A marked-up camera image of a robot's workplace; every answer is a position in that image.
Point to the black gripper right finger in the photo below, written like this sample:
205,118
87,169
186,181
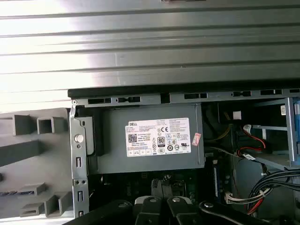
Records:
180,213

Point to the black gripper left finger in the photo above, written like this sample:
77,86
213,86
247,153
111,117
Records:
150,213

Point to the blue RAM stick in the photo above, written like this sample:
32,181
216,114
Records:
216,182

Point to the grey power supply white label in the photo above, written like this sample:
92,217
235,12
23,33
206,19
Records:
112,140

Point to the black open PC case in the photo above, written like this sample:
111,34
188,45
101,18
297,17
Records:
78,152

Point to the white plastic plug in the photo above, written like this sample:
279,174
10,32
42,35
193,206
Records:
237,115

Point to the grey plastic parts rack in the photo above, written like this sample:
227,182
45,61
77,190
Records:
25,168

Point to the grey metal disk cage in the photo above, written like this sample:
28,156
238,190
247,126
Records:
290,131

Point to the blue plastic disk carrier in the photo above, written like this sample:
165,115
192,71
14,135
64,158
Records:
297,131

